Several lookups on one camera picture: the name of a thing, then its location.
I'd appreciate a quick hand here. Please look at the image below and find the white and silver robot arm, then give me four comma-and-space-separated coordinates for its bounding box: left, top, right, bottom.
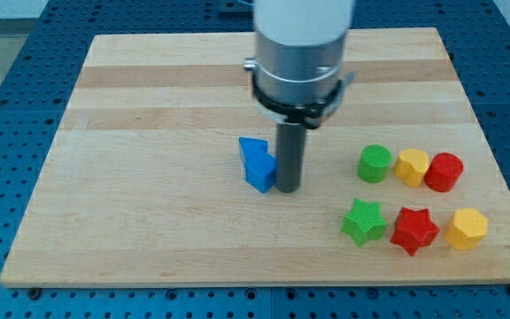
243, 0, 355, 129

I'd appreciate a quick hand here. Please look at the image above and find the blue arrow-shaped block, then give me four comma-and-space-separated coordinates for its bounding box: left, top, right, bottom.
238, 136, 276, 193

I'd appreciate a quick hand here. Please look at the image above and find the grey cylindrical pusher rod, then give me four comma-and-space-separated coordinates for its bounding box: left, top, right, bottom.
275, 124, 305, 193

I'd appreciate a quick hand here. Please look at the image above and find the light wooden board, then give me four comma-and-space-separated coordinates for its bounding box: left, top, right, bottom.
0, 28, 510, 288

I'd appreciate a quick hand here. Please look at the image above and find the green cylinder block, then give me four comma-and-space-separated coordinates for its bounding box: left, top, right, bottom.
357, 144, 392, 183

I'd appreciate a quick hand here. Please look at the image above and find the green star block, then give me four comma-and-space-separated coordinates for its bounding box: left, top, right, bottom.
341, 198, 387, 247

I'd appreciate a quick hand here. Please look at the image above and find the yellow heart-shaped block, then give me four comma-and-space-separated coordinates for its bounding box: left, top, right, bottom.
393, 149, 430, 187

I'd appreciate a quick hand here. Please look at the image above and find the red star block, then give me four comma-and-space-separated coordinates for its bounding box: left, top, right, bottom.
390, 207, 440, 256

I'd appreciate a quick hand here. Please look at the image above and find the red cylinder block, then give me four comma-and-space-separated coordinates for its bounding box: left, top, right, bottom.
424, 152, 464, 192

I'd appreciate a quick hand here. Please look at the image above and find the yellow hexagon block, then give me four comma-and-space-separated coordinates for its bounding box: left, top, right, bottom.
444, 207, 489, 251

